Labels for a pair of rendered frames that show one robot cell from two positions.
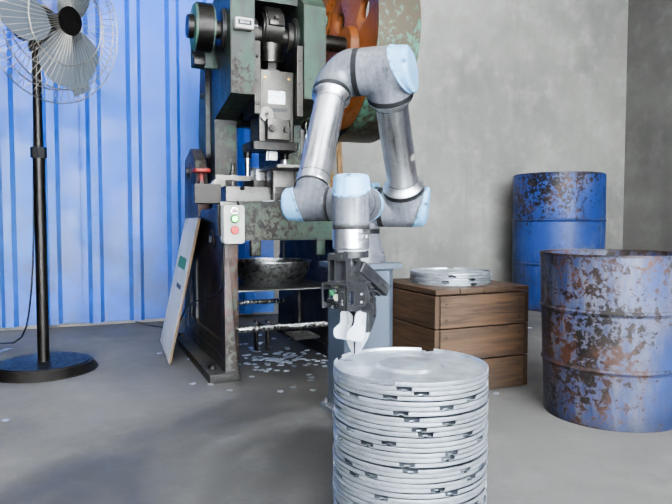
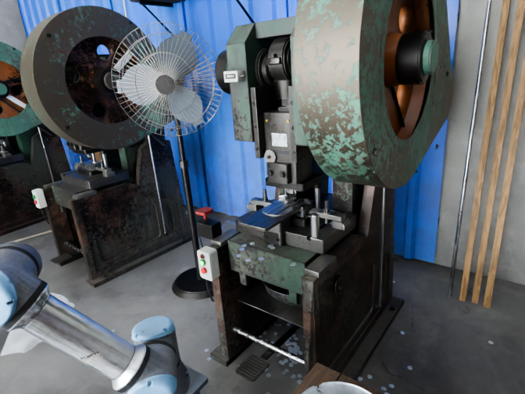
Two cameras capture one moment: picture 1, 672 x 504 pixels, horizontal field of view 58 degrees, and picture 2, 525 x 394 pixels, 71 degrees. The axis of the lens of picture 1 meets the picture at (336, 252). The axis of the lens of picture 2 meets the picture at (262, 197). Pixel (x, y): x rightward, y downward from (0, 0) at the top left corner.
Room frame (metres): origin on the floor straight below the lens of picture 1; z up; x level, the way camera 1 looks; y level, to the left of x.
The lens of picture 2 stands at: (1.70, -0.99, 1.34)
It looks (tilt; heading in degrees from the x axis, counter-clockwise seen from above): 19 degrees down; 62
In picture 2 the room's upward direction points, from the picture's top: 4 degrees counter-clockwise
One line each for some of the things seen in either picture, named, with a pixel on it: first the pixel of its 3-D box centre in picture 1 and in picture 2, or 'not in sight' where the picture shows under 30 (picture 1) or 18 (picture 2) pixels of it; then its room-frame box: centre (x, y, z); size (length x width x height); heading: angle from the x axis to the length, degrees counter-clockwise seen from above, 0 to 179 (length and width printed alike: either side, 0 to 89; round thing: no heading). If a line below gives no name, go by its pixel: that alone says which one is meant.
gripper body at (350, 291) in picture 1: (348, 280); not in sight; (1.21, -0.03, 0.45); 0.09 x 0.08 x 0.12; 138
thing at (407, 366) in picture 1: (409, 364); not in sight; (1.14, -0.14, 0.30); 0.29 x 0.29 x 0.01
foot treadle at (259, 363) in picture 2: (281, 330); (283, 338); (2.40, 0.22, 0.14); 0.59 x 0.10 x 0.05; 23
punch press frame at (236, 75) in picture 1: (260, 162); (310, 180); (2.66, 0.33, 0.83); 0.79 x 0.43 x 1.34; 23
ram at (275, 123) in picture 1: (273, 106); (285, 144); (2.49, 0.25, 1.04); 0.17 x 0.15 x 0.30; 23
